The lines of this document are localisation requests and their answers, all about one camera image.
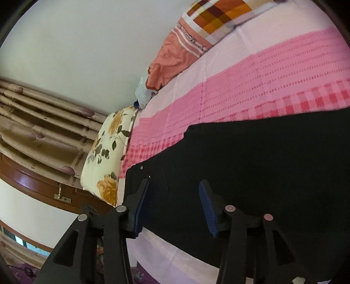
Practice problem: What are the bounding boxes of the purple cloth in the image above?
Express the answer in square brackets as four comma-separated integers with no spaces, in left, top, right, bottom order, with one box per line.
[0,261,43,284]

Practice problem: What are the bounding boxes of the black pants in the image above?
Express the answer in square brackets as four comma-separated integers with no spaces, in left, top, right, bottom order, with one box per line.
[124,102,350,283]

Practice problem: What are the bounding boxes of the beige patterned curtain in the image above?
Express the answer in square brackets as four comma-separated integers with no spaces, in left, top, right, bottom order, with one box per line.
[0,78,115,189]

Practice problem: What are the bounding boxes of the brass latch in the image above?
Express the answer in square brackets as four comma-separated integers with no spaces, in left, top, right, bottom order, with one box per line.
[54,185,72,203]

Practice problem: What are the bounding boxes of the brown wooden door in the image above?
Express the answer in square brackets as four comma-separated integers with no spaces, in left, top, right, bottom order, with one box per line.
[0,153,115,216]

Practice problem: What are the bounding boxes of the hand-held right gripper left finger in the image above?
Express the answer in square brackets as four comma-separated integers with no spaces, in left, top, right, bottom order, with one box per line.
[33,177,151,284]

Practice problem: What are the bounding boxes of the floral pillow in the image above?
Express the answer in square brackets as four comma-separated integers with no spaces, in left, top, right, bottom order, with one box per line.
[81,108,139,207]

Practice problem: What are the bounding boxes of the pink checked bedsheet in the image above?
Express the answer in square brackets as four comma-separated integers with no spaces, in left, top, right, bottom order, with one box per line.
[116,0,350,284]

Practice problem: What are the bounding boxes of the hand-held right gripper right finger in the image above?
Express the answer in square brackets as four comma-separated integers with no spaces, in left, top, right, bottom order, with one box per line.
[199,180,302,284]

